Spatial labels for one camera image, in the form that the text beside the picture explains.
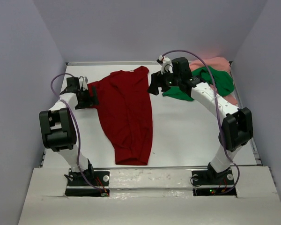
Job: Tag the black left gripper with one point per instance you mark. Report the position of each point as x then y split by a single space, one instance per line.
91 101

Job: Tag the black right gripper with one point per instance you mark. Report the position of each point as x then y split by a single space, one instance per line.
157 81

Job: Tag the red t-shirt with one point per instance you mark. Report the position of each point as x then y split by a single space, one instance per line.
125 114

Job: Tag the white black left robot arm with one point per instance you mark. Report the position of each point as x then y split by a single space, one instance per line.
59 127

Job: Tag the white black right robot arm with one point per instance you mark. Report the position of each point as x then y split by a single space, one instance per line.
235 124

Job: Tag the pink t-shirt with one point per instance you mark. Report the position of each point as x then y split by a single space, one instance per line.
219 64

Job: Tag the green t-shirt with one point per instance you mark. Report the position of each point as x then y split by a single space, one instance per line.
223 82

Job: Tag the white front cover board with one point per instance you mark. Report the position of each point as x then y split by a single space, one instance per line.
151 197

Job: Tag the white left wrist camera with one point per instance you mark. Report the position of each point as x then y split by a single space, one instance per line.
83 81

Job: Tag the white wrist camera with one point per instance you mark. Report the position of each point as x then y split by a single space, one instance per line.
83 81
165 62

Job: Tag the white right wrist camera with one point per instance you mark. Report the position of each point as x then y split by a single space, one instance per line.
165 62

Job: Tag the aluminium left table rail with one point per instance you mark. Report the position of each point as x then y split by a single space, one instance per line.
42 159

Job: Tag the aluminium table rail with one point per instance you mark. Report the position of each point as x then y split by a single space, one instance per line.
244 122
42 159

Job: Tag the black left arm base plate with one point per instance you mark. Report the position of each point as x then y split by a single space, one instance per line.
96 186

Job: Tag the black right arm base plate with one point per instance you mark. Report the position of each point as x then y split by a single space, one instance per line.
205 186

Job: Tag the aluminium right table rail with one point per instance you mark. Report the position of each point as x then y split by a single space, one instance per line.
244 122

